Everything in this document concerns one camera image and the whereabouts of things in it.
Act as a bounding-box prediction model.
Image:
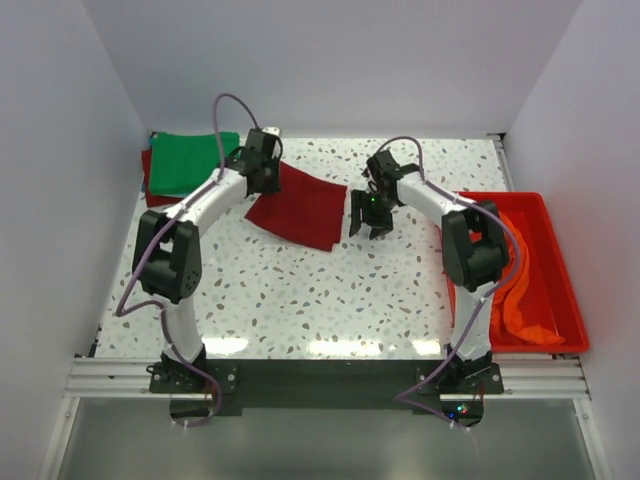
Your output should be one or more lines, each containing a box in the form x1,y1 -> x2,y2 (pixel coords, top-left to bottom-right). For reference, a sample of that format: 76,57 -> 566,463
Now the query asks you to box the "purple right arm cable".
393,135 -> 524,417

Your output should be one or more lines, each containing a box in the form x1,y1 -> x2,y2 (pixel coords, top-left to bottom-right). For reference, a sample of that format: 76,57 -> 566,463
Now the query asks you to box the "folded green t shirt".
148,132 -> 221,197

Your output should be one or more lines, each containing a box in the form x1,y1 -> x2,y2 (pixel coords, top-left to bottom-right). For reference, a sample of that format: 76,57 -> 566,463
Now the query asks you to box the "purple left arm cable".
114,92 -> 261,427

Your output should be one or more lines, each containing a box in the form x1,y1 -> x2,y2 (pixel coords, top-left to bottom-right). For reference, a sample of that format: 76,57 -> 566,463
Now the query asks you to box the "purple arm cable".
114,92 -> 261,427
393,135 -> 524,417

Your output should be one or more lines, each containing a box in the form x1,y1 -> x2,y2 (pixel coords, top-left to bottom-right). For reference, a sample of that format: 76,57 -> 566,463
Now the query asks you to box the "dark red t shirt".
141,148 -> 181,208
245,162 -> 347,252

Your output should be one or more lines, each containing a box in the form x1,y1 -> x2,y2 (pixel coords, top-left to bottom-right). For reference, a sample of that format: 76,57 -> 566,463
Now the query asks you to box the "red plastic bin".
466,192 -> 589,354

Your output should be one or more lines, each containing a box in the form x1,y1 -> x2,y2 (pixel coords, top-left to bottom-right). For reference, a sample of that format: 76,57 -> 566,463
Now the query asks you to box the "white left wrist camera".
262,127 -> 281,137

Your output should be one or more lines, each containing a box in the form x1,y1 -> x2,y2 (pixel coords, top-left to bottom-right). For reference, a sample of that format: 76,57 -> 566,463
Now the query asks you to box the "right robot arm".
349,150 -> 512,394

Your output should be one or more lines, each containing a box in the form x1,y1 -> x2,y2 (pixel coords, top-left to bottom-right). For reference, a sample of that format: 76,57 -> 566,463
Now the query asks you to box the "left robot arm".
132,128 -> 283,394

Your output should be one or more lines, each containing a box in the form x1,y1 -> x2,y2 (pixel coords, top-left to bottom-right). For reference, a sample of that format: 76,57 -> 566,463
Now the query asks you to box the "folded dark red t shirt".
141,148 -> 181,208

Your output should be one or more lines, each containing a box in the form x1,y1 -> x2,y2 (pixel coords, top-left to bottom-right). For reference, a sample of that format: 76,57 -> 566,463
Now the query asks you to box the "crumpled orange t shirt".
490,214 -> 565,347

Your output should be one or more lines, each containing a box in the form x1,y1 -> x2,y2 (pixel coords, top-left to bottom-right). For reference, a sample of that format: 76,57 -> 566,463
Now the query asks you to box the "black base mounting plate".
148,357 -> 504,419

